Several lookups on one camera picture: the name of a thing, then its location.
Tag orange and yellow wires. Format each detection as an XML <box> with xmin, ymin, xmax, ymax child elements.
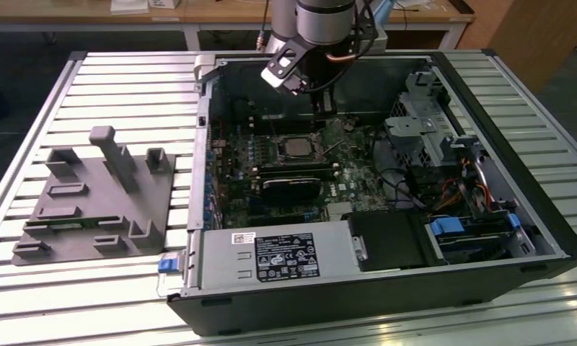
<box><xmin>440</xmin><ymin>179</ymin><xmax>492</xmax><ymax>213</ymax></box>

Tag black PC cable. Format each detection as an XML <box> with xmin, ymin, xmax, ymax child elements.
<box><xmin>379</xmin><ymin>168</ymin><xmax>431</xmax><ymax>210</ymax></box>

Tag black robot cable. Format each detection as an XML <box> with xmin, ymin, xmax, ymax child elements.
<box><xmin>302</xmin><ymin>0</ymin><xmax>384</xmax><ymax>95</ymax></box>

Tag green motherboard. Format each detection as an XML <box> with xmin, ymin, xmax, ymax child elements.
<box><xmin>206</xmin><ymin>115</ymin><xmax>391</xmax><ymax>230</ymax></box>

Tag grey power supply unit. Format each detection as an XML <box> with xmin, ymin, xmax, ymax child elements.
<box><xmin>199</xmin><ymin>221</ymin><xmax>360</xmax><ymax>289</ymax></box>

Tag black CPU socket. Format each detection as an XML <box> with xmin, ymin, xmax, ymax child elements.
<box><xmin>276</xmin><ymin>133</ymin><xmax>327</xmax><ymax>163</ymax></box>

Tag blue disk carrier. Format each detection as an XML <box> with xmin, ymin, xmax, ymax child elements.
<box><xmin>427</xmin><ymin>216</ymin><xmax>466</xmax><ymax>238</ymax></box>

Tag black RAM stick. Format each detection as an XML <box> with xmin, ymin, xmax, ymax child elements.
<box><xmin>258</xmin><ymin>169</ymin><xmax>334</xmax><ymax>179</ymax></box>
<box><xmin>258</xmin><ymin>163</ymin><xmax>332</xmax><ymax>172</ymax></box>

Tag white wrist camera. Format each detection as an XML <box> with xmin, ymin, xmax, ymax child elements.
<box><xmin>260</xmin><ymin>50</ymin><xmax>310</xmax><ymax>97</ymax></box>

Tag grey parts rack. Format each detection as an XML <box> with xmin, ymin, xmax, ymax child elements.
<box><xmin>10</xmin><ymin>125</ymin><xmax>179</xmax><ymax>267</ymax></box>

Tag black RAM slots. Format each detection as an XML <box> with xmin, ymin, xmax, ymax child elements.
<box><xmin>248</xmin><ymin>113</ymin><xmax>328</xmax><ymax>136</ymax></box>

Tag white cardboard box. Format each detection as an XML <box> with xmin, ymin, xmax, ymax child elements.
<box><xmin>110</xmin><ymin>0</ymin><xmax>151</xmax><ymax>15</ymax></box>

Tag black graphics card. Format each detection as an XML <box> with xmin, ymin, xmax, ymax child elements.
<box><xmin>262</xmin><ymin>176</ymin><xmax>323</xmax><ymax>203</ymax></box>

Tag metal socket cover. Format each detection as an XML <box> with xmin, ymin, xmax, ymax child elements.
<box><xmin>324</xmin><ymin>117</ymin><xmax>356</xmax><ymax>140</ymax></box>

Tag black open PC case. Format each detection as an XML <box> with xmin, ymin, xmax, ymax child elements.
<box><xmin>166</xmin><ymin>48</ymin><xmax>577</xmax><ymax>338</ymax></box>

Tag wooden desk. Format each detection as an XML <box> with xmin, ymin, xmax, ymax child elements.
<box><xmin>0</xmin><ymin>0</ymin><xmax>476</xmax><ymax>51</ymax></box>

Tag silver chipset heatsink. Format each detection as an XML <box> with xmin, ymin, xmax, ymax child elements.
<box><xmin>327</xmin><ymin>202</ymin><xmax>355</xmax><ymax>219</ymax></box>

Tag silver CPU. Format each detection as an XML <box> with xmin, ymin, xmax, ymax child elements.
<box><xmin>283</xmin><ymin>138</ymin><xmax>315</xmax><ymax>158</ymax></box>

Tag blue plastic latch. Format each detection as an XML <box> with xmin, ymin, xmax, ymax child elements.
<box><xmin>158</xmin><ymin>253</ymin><xmax>182</xmax><ymax>274</ymax></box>

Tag grey metal drive cage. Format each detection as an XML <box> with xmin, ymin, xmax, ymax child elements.
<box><xmin>383</xmin><ymin>70</ymin><xmax>468</xmax><ymax>169</ymax></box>

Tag black drive bay box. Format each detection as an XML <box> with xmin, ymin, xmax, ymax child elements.
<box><xmin>340</xmin><ymin>210</ymin><xmax>438</xmax><ymax>273</ymax></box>

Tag wooden cabinet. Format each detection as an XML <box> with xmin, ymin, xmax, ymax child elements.
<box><xmin>459</xmin><ymin>0</ymin><xmax>577</xmax><ymax>94</ymax></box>

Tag green RAM stick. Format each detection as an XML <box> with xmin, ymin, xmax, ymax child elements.
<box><xmin>43</xmin><ymin>220</ymin><xmax>100</xmax><ymax>230</ymax></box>

